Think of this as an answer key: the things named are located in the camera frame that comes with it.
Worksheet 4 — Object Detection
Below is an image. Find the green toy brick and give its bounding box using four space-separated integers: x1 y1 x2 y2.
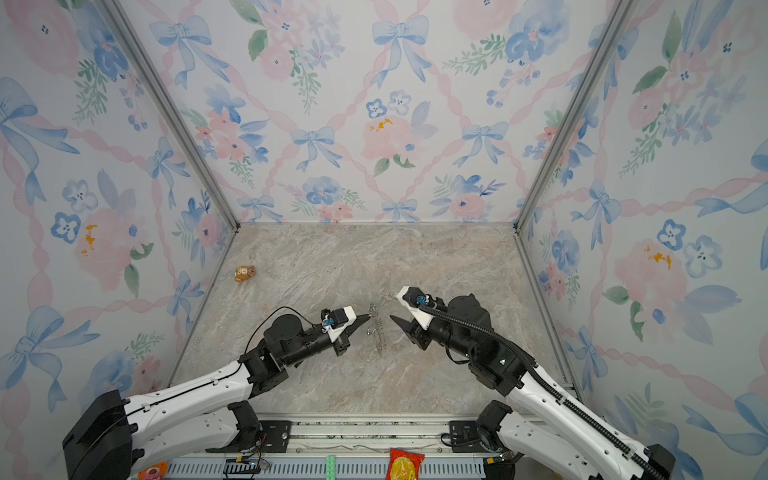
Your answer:
325 455 336 480

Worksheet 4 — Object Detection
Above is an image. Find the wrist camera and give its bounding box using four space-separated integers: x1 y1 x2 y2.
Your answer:
396 286 435 331
321 306 357 343

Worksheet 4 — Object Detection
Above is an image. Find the red yellow snack packet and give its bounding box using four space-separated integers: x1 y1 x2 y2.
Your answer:
385 448 425 480

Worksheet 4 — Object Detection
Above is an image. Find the small brown bear toy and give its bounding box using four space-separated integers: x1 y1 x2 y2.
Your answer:
234 266 256 283

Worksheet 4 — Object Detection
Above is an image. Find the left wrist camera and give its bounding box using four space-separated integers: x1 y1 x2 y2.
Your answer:
321 306 357 343

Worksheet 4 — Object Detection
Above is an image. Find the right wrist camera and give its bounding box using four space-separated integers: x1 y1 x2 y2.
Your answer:
396 286 435 331

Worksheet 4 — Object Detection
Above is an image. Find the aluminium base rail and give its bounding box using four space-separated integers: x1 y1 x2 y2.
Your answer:
163 415 564 479

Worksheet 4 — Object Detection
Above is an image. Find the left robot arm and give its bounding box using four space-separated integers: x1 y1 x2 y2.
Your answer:
62 306 370 479

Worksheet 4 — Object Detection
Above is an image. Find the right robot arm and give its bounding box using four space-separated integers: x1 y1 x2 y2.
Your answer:
393 286 676 479

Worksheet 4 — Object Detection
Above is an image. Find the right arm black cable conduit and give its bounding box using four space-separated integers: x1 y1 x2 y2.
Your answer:
419 302 667 480

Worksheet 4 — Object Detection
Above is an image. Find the pink orange round toy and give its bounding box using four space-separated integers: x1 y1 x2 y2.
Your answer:
137 462 169 480

